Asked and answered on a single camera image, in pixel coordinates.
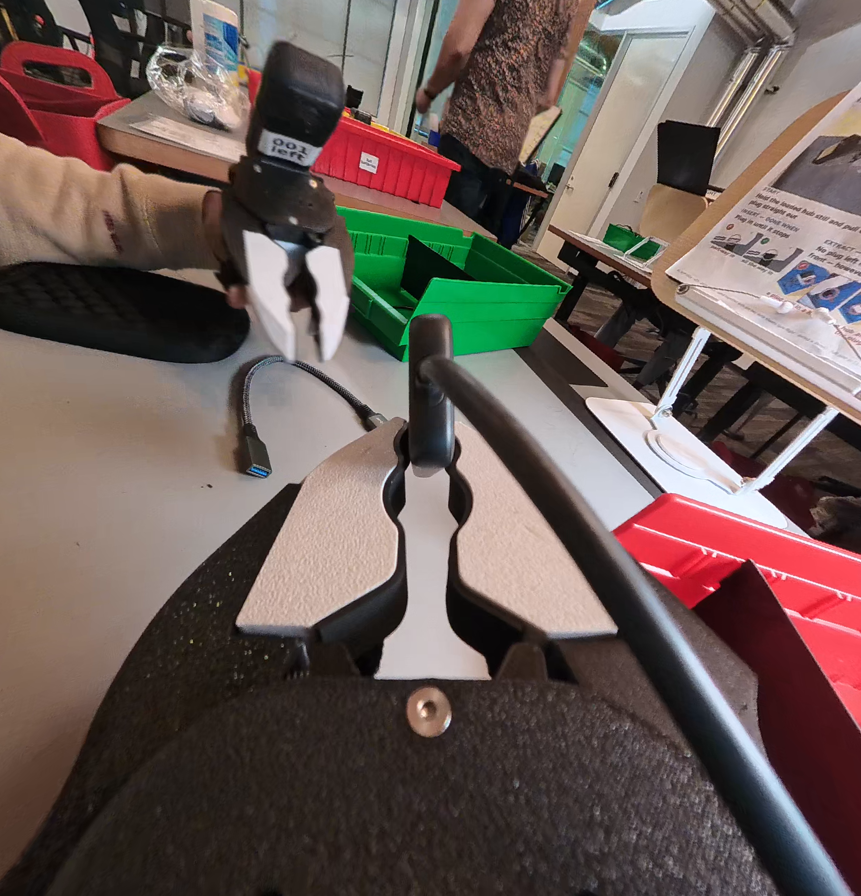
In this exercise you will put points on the instruction sheet on stand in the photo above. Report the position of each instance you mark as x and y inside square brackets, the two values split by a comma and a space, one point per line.
[696, 245]

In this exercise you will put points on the person's left forearm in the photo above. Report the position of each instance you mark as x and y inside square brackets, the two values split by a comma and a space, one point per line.
[67, 203]

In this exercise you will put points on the dark red bin divider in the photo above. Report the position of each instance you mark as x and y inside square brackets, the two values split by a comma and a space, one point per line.
[787, 700]

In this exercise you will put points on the black chair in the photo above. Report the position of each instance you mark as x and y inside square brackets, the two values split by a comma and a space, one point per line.
[115, 42]

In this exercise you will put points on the small green bin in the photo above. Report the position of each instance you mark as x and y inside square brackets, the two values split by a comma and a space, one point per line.
[621, 236]

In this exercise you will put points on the printed instruction sheet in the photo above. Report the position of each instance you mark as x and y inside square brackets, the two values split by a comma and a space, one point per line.
[794, 231]

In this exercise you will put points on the white tray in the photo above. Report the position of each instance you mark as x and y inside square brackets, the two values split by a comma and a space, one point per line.
[647, 250]

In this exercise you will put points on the brown wooden table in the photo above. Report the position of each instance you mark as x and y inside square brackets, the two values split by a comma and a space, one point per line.
[402, 210]

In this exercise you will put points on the clear plastic bag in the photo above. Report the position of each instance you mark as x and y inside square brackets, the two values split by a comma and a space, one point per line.
[192, 84]

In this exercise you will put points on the red bin with white label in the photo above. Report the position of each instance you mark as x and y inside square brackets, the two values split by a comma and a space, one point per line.
[395, 164]

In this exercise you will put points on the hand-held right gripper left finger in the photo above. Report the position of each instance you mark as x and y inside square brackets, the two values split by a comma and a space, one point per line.
[325, 553]

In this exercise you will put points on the dark legged table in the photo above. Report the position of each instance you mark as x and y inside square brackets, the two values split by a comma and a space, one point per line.
[591, 255]

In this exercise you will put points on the tan clipboard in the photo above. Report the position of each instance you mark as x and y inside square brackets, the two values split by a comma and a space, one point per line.
[539, 133]

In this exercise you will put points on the metal ceiling duct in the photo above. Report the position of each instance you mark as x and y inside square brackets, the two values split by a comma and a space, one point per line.
[759, 42]

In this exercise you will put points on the red plastic basket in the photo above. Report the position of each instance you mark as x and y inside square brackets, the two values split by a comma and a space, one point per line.
[67, 133]
[14, 63]

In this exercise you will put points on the black monitor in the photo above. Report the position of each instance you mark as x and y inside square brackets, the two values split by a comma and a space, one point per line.
[689, 157]

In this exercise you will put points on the black textured mat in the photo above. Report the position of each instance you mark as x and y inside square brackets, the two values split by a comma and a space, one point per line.
[109, 315]

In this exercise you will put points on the white paper sheet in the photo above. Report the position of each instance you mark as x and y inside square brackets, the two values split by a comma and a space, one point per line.
[185, 136]

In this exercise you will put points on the white door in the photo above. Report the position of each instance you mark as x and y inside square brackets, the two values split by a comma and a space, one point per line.
[633, 105]

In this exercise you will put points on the red plastic bin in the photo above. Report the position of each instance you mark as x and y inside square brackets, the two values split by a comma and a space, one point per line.
[787, 553]

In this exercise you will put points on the dark cloth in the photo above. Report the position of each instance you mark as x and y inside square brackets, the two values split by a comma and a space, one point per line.
[850, 518]

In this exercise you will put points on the white wipes container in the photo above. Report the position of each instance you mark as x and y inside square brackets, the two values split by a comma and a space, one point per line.
[217, 35]

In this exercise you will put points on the person's left hand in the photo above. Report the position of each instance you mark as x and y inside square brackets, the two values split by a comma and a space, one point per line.
[212, 224]

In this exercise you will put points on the black bin divider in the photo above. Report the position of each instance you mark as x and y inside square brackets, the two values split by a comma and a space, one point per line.
[430, 269]

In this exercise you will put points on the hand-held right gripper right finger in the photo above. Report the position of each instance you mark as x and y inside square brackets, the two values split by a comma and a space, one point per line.
[514, 567]

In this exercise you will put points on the white metal stand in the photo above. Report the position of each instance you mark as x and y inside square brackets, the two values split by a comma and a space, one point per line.
[626, 420]

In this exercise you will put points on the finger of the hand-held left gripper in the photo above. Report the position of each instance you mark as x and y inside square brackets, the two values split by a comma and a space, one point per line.
[329, 301]
[266, 294]

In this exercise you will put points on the green plastic bin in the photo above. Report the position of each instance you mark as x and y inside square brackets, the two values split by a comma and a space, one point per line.
[486, 301]

